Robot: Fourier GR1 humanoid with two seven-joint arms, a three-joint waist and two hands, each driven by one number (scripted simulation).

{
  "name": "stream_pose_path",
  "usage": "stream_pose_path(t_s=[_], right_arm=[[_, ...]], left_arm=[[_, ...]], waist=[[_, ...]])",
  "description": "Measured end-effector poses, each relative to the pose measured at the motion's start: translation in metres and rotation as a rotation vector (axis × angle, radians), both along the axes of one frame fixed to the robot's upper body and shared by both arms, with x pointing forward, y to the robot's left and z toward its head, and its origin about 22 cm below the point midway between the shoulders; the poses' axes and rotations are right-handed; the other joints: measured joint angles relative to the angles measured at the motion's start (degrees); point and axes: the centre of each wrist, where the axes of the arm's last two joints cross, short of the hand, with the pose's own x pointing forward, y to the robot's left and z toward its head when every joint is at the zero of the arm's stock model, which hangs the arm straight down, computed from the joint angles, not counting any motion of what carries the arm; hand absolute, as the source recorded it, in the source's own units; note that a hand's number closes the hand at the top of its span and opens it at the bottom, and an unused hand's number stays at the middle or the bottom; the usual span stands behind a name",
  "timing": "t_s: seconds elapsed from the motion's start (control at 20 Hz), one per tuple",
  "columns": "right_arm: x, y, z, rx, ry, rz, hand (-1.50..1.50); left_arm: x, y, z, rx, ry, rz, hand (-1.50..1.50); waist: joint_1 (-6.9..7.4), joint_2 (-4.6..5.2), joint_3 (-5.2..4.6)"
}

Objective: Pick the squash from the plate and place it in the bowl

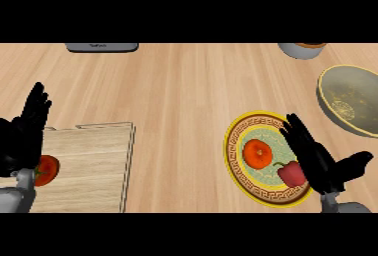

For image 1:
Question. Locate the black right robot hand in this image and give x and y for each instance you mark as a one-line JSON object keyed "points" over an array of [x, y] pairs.
{"points": [[315, 156]]}

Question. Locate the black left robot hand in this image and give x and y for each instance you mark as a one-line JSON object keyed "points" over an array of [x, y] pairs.
{"points": [[24, 133]]}

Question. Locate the red tomato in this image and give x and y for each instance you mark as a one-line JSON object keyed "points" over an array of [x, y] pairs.
{"points": [[47, 170]]}

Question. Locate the yellow patterned plate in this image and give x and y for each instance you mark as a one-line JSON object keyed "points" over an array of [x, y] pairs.
{"points": [[256, 156]]}

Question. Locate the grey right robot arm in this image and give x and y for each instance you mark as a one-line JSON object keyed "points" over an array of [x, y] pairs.
{"points": [[340, 205]]}

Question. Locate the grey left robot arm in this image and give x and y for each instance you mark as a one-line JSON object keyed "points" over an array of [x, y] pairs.
{"points": [[18, 191]]}

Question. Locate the grey flat appliance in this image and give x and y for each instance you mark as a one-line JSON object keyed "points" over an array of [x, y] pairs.
{"points": [[101, 47]]}

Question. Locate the red bell pepper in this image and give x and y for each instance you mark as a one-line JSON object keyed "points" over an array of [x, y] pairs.
{"points": [[291, 174]]}

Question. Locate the grey cup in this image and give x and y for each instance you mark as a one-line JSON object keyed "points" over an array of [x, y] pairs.
{"points": [[301, 50]]}

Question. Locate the pale wooden cutting board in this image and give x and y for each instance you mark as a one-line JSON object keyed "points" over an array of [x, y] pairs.
{"points": [[81, 168]]}

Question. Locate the olive bowl with yellow rim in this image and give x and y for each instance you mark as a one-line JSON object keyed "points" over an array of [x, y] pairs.
{"points": [[352, 100]]}

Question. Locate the orange round squash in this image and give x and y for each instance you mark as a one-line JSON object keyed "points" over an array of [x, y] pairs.
{"points": [[257, 154]]}

